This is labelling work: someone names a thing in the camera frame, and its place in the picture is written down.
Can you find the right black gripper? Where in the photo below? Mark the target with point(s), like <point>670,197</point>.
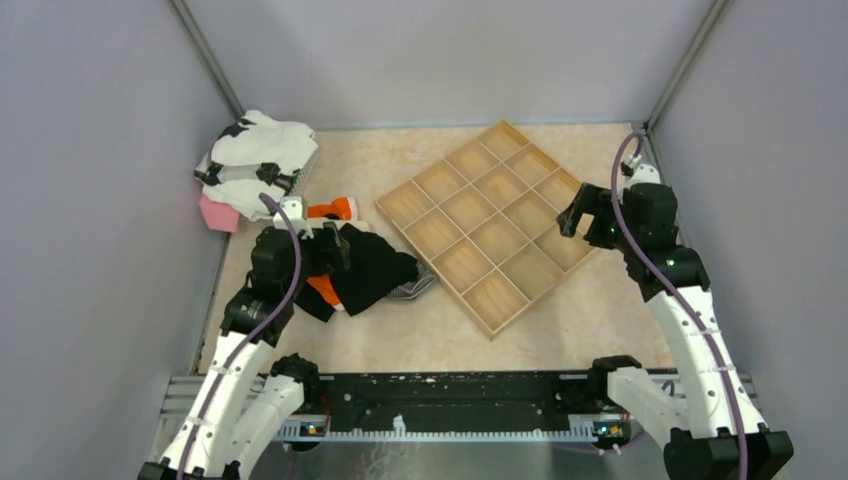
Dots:
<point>593,200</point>

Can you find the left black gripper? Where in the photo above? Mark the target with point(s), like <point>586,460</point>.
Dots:
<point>332,259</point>

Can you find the orange underwear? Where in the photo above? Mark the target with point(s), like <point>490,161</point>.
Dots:
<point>341,208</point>

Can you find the black boxer underwear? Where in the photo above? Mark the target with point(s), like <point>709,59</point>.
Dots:
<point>376,268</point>

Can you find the wooden compartment tray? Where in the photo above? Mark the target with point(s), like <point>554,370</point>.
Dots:
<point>483,219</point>

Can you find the grey striped underwear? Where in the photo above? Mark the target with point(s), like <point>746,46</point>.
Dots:
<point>410,291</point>

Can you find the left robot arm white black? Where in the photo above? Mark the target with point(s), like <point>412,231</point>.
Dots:
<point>225,433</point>

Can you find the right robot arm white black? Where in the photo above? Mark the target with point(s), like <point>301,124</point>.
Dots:
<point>715,431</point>

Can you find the white perforated basket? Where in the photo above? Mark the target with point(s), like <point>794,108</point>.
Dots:
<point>300,180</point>

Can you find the pink cloth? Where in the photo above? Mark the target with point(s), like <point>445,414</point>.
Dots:
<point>218,216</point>

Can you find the white black clothes pile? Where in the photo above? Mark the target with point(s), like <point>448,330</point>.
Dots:
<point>255,155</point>

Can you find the black metal base rail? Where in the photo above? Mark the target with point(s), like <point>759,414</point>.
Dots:
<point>464,407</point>

